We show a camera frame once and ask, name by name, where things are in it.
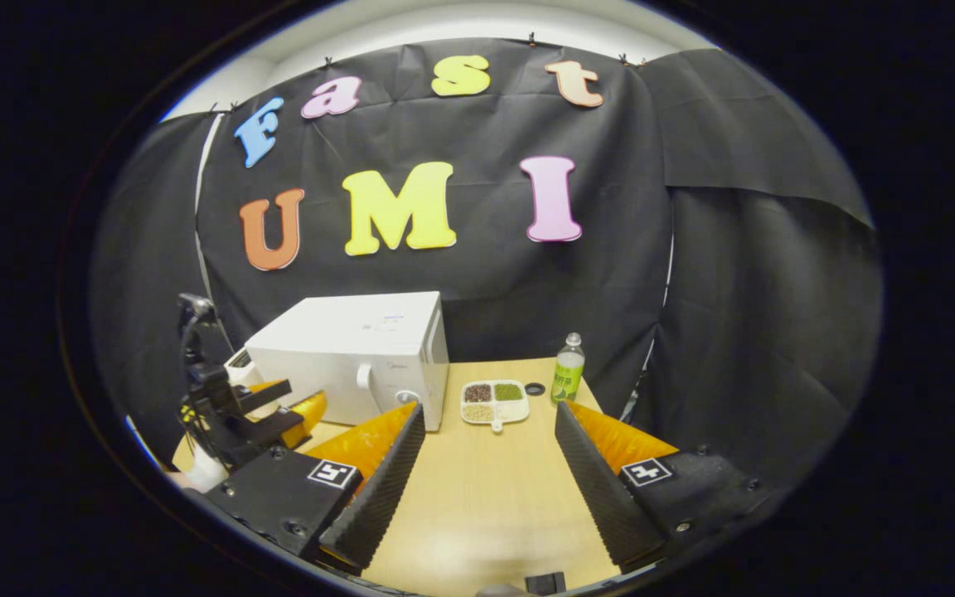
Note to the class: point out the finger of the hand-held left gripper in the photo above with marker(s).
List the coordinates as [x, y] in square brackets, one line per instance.
[266, 396]
[283, 427]

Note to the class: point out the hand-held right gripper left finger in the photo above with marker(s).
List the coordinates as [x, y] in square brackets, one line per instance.
[386, 489]

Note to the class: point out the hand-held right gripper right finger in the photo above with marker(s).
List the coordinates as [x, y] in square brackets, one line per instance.
[598, 489]

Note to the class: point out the white microwave oven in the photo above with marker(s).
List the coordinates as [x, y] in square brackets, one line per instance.
[336, 356]

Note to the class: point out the white toaster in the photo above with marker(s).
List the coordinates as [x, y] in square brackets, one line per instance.
[239, 369]

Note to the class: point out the green label drink bottle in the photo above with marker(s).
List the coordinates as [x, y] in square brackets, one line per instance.
[567, 377]

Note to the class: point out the white divided bean tray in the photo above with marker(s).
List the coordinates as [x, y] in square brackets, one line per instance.
[494, 402]

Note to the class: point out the black backdrop cloth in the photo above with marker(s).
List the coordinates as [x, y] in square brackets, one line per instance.
[486, 133]

